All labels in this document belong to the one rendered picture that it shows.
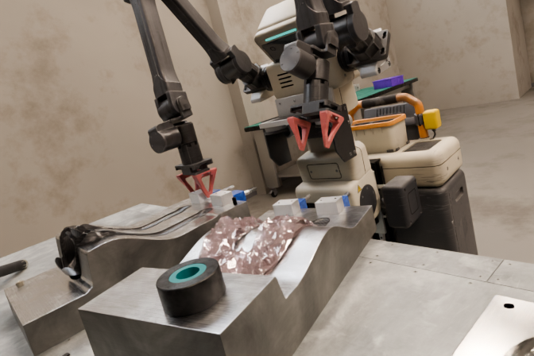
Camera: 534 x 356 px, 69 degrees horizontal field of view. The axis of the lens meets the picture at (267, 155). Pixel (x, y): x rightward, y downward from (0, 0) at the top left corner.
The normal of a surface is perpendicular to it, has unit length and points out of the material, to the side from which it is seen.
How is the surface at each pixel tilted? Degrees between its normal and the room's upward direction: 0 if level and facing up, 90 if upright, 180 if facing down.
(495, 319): 0
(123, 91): 90
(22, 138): 90
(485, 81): 90
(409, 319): 0
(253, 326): 90
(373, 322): 0
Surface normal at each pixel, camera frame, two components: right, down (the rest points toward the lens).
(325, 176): -0.61, 0.41
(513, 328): -0.24, -0.96
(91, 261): 0.64, -0.04
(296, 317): 0.83, -0.11
